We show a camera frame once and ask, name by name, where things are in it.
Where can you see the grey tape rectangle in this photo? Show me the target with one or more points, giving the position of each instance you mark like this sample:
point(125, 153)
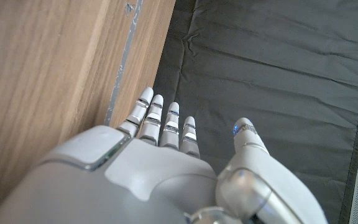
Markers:
point(123, 62)

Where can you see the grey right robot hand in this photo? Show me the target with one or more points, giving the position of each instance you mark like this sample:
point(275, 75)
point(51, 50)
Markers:
point(154, 186)

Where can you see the black curtain backdrop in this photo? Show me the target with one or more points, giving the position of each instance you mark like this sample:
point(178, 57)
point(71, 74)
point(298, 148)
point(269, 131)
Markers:
point(259, 62)

